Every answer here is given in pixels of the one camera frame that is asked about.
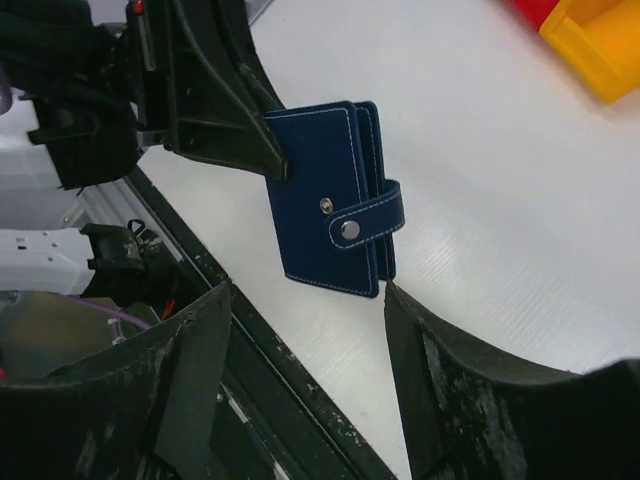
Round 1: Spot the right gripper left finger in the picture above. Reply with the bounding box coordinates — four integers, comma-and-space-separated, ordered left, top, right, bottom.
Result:
1, 282, 231, 479

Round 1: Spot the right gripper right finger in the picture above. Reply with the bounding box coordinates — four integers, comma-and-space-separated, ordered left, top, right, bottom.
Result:
384, 284, 639, 479

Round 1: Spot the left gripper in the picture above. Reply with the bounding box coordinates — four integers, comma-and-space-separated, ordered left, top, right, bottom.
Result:
89, 0, 294, 182

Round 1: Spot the blue card holder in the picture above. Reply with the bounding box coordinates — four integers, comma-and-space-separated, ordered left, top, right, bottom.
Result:
265, 101, 405, 298

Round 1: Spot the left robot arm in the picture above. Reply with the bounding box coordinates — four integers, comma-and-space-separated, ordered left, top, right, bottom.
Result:
1, 1, 289, 191

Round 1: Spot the red bin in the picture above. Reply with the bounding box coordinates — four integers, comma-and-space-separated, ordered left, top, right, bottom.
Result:
507, 0, 560, 31

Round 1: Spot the yellow bin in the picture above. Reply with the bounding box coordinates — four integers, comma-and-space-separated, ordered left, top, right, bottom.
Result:
539, 0, 639, 103

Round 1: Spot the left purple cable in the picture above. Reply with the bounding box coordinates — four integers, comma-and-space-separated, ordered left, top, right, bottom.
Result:
64, 293, 151, 346

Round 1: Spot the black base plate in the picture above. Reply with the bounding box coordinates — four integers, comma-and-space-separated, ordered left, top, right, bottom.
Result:
211, 286, 394, 479

